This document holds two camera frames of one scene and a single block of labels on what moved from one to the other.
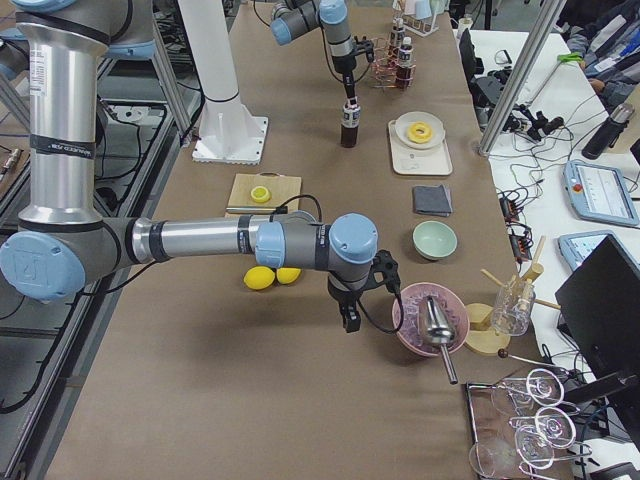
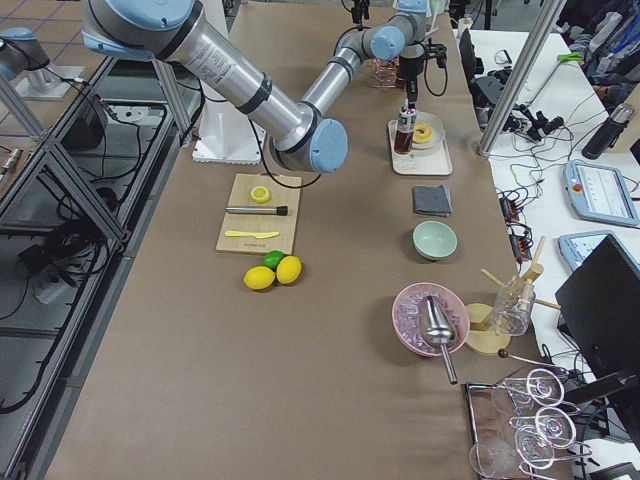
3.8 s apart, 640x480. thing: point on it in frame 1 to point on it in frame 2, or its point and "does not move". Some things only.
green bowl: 433,239 does not move
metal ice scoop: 442,333 does not move
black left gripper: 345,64 to 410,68
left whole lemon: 259,277 does not move
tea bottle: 351,117 to 403,141
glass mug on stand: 514,305 does not move
